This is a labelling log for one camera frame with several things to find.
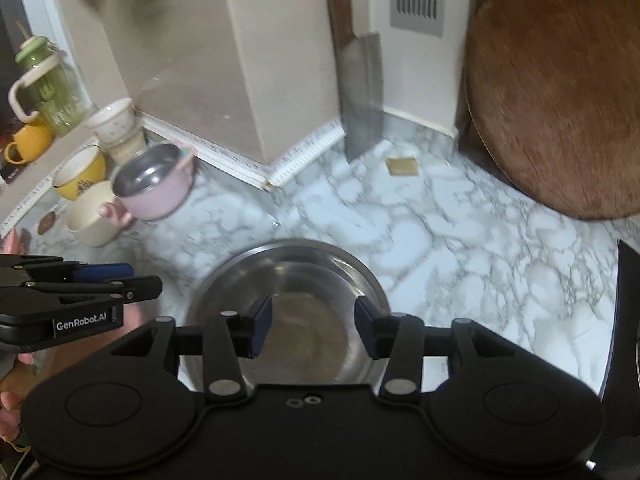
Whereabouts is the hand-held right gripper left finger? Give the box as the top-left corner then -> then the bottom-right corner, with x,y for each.
112,295 -> 275,402

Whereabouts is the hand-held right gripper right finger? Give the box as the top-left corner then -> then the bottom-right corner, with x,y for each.
353,295 -> 507,402

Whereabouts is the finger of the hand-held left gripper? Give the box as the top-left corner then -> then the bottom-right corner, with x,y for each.
0,254 -> 136,284
21,274 -> 164,307

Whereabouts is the stainless steel bowl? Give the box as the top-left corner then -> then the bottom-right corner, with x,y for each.
184,238 -> 393,387

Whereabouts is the person's left hand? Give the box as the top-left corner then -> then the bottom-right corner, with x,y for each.
0,390 -> 26,444

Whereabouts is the pink pot with steel liner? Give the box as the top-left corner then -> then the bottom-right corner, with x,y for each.
110,142 -> 197,222

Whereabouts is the yellow bowl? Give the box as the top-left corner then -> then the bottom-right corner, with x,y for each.
52,144 -> 109,200

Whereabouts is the white container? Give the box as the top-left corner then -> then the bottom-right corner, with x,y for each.
102,127 -> 149,166

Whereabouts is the yellow mug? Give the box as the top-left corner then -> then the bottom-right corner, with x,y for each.
3,123 -> 54,165

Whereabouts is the white dotted bowl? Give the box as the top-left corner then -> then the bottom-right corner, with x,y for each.
83,98 -> 137,144

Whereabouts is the yellow scrub sponge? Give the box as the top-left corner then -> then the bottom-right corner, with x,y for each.
385,155 -> 419,177

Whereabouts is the black stove edge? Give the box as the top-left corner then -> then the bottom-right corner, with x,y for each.
596,239 -> 640,480

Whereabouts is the round wooden cutting board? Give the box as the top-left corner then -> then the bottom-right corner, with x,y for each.
463,0 -> 640,220

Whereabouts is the cream cup with pink handle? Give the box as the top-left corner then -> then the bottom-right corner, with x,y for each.
66,179 -> 135,249

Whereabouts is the green bottle with white handle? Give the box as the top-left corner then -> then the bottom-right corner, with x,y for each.
8,35 -> 97,139

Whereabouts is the cleaver with wooden handle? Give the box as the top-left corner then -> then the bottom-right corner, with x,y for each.
323,0 -> 385,164

